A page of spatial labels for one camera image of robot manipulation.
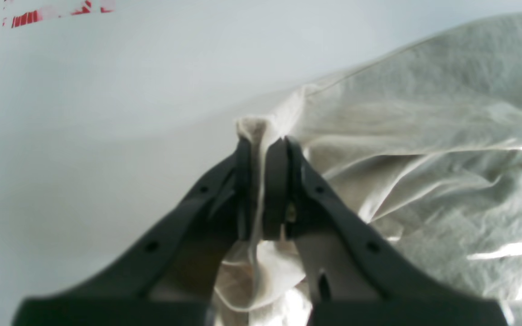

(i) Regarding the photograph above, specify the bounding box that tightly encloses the beige t-shirt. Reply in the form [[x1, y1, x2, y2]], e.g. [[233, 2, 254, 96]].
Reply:
[[237, 13, 522, 326]]

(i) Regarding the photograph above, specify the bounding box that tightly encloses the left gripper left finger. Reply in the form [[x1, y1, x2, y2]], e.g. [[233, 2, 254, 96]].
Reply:
[[12, 138, 252, 326]]

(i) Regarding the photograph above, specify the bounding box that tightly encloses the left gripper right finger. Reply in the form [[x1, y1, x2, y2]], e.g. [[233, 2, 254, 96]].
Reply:
[[263, 138, 510, 326]]

